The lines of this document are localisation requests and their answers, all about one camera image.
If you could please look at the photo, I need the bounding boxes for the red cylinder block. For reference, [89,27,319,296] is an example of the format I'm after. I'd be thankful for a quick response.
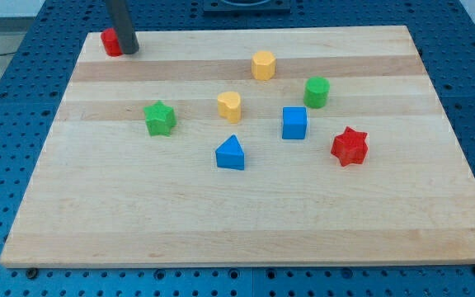
[101,27,123,57]

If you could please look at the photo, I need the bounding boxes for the blue triangle block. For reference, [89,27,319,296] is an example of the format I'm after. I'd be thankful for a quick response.
[215,134,245,170]

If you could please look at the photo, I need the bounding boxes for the blue cube block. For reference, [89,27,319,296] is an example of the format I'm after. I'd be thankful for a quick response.
[282,106,308,139]

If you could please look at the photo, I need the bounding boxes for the wooden board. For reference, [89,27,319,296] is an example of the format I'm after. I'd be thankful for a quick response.
[0,26,475,268]

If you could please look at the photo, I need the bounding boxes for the green cylinder block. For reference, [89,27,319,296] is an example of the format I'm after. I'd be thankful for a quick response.
[303,76,330,109]

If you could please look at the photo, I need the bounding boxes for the green star block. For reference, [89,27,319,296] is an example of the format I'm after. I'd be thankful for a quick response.
[143,101,176,136]

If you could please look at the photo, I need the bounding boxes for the yellow heart block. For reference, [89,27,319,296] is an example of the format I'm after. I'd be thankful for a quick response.
[217,92,242,124]

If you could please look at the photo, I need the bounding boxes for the red star block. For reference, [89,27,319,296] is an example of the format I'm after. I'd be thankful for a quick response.
[331,126,369,167]

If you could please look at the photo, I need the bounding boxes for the yellow octagon block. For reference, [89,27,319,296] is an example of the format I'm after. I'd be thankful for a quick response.
[251,50,276,81]

